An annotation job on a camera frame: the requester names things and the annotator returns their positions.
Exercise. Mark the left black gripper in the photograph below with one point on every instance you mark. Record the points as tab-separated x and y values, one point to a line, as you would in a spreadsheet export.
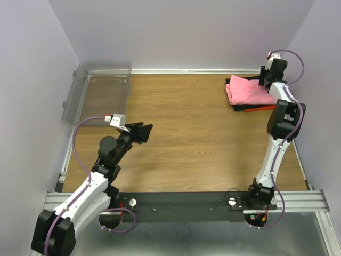
138	133

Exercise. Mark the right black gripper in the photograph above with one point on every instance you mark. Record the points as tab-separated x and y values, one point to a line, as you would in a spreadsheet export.
262	71

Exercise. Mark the pink t shirt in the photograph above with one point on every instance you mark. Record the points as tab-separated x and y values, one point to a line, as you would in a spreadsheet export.
247	91

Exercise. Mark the clear plastic bin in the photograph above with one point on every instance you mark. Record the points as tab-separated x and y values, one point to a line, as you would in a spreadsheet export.
99	88

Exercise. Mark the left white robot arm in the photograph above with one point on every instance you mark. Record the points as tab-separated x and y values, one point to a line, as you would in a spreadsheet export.
56	231

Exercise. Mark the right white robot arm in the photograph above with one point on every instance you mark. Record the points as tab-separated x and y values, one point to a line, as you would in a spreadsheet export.
283	126

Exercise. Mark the orange folded t shirt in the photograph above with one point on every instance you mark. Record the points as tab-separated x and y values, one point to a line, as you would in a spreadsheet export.
268	107

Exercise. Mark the black folded t shirt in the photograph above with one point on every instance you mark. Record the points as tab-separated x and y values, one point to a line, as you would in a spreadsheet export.
243	107

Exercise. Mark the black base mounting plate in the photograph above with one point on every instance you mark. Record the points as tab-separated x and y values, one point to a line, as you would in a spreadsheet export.
191	206

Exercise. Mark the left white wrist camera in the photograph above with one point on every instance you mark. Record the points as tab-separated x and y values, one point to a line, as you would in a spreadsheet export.
117	121

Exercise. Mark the back aluminium table rail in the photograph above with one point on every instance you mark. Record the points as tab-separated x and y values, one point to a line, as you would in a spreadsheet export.
195	71

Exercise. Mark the aluminium frame rail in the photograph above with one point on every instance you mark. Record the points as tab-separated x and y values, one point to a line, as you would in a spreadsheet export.
286	202

